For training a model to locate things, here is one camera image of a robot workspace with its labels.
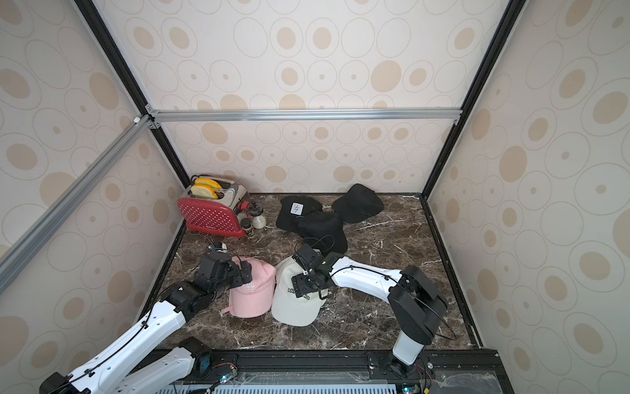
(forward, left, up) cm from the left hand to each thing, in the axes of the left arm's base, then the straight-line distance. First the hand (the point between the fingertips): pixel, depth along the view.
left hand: (245, 267), depth 80 cm
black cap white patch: (+35, -12, -9) cm, 38 cm away
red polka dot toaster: (+22, +14, 0) cm, 26 cm away
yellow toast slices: (+30, +20, +7) cm, 37 cm away
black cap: (+21, -26, -9) cm, 35 cm away
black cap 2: (+37, -41, -8) cm, 56 cm away
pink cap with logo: (-8, -4, -6) cm, 11 cm away
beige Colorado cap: (-8, -13, -14) cm, 20 cm away
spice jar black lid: (+22, +6, -5) cm, 23 cm away
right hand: (-5, -18, -9) cm, 21 cm away
